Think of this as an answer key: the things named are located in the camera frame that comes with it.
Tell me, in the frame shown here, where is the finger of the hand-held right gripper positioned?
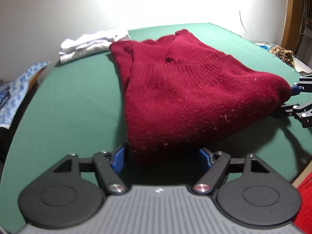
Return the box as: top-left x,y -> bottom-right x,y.
280,102 -> 312,129
290,73 -> 312,96

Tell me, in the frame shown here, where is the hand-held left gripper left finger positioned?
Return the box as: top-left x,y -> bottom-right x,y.
52,142 -> 129,196

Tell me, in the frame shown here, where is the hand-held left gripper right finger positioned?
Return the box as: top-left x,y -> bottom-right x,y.
192,147 -> 269,196

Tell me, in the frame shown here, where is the dark red knitted sweater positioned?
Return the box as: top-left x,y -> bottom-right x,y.
109,29 -> 292,167

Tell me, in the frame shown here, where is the pile of white clothes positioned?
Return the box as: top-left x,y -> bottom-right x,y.
58,29 -> 131,64

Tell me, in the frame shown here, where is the brown patterned fabric item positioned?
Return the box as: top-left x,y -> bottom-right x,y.
268,45 -> 296,66

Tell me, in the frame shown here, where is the green table mat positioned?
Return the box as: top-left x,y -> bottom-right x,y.
0,22 -> 312,234

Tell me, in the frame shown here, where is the bright red cloth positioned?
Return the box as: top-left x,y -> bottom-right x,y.
294,173 -> 312,234

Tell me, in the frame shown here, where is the blue checked cloth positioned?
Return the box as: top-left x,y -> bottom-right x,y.
0,61 -> 52,129

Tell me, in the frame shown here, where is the wooden door frame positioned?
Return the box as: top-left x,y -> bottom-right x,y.
280,0 -> 302,54

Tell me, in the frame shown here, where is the white hanging cable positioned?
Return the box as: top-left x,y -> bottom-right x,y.
239,9 -> 249,40

